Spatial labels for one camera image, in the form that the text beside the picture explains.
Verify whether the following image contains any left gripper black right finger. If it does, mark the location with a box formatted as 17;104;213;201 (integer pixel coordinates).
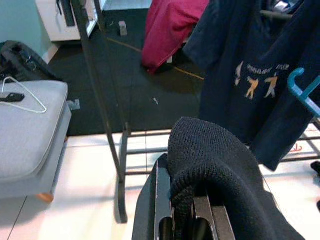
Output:
193;195;235;240

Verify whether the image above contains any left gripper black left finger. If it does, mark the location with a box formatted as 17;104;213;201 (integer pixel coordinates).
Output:
132;153;174;240

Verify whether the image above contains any black knit garment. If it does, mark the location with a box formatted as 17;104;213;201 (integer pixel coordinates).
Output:
167;116;308;240

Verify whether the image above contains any blue plastic hanger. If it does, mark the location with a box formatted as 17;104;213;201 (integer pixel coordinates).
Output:
287;67;320;118

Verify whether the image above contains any black metal clothes rack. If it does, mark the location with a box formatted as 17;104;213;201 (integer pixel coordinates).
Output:
71;0;320;225

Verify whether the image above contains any black floor mat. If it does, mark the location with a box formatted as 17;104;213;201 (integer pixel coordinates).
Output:
47;0;210;137

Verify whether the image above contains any grey cushioned ottoman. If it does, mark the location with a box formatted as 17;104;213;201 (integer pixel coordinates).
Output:
0;79;73;202

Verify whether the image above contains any navy printed t-shirt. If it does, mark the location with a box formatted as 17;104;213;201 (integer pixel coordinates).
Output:
182;0;320;172

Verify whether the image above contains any red cloth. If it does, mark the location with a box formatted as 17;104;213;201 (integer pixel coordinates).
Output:
141;0;210;75

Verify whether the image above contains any small grey box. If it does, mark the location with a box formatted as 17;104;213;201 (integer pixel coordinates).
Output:
118;20;128;37

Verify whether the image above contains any black backpack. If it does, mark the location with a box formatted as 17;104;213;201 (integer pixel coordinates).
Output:
0;39;63;83

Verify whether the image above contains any white cabinet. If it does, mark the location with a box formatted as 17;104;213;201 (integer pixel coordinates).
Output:
34;0;106;43

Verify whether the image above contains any yellow floor cable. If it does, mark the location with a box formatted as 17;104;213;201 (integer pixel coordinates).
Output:
107;37;206;81

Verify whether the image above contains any white wire hanger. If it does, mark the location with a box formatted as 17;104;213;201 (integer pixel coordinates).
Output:
0;76;48;115

